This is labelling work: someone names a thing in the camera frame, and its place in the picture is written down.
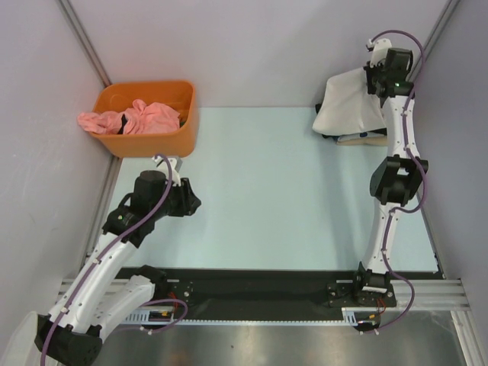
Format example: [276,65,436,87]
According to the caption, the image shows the folded beige t-shirt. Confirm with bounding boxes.
[336,132,387,146]

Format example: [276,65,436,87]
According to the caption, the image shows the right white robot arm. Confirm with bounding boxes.
[352,47,429,306]

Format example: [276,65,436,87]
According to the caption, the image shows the white cable duct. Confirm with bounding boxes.
[342,307,399,323]
[121,310,175,325]

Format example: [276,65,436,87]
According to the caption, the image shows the pink t-shirt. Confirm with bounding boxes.
[77,99,180,135]

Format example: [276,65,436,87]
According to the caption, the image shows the left white cable duct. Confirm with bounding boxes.
[121,310,175,325]

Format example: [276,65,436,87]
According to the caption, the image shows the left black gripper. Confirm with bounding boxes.
[151,178,201,220]

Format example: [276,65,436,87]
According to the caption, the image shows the cream and green t-shirt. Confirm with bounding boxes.
[312,68,385,136]

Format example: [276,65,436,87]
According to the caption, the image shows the orange plastic basket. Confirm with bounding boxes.
[86,80,199,158]

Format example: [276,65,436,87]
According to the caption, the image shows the folded black t-shirt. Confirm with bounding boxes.
[314,102,388,140]

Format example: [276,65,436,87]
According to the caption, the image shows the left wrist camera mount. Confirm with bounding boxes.
[152,155,182,187]

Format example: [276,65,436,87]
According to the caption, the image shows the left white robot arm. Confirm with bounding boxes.
[34,170,201,365]

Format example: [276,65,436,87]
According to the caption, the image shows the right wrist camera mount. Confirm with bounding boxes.
[367,38,392,67]

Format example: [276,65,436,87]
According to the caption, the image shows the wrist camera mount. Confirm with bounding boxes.
[152,155,182,187]
[367,38,392,67]

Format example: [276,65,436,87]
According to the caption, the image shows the right white cable duct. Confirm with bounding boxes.
[342,307,399,323]

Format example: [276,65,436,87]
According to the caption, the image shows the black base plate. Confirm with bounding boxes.
[114,266,445,322]

